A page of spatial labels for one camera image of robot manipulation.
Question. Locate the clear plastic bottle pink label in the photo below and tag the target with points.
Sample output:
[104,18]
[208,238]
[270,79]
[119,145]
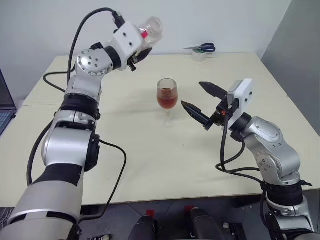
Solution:
[153,28]

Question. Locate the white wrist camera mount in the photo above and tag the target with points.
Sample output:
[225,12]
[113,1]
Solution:
[243,97]
[126,37]

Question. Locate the small white block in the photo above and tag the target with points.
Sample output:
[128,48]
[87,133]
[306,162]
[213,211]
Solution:
[226,225]

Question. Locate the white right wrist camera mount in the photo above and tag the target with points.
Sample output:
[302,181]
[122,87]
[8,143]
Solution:
[243,97]

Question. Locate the red square patch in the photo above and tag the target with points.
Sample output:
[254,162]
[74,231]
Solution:
[150,213]

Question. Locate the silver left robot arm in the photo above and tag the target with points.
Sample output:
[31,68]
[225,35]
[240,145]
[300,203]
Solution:
[72,147]

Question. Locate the white tape roll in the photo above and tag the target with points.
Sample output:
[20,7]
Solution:
[199,56]

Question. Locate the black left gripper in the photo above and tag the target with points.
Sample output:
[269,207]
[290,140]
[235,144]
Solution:
[133,62]

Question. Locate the clear wine glass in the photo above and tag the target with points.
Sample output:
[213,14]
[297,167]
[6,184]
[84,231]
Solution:
[167,100]

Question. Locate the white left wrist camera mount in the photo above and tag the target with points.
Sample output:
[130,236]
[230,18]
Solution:
[126,37]

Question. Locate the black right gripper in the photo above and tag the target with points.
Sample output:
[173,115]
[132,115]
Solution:
[222,112]

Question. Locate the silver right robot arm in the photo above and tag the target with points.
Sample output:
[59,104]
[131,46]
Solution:
[270,145]

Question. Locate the dark laptop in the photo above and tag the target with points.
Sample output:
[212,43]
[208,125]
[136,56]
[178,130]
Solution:
[6,105]

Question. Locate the dark rounded shape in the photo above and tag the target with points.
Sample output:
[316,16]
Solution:
[205,225]
[145,228]

